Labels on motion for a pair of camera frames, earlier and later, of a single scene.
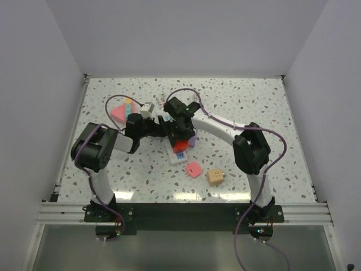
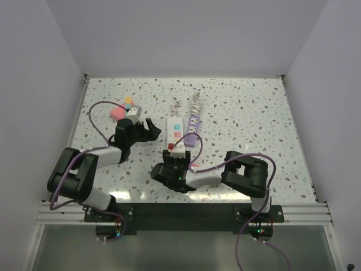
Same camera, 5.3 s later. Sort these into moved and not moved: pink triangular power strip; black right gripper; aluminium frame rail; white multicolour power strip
Moved: black right gripper; white multicolour power strip
Not moved: pink triangular power strip; aluminium frame rail
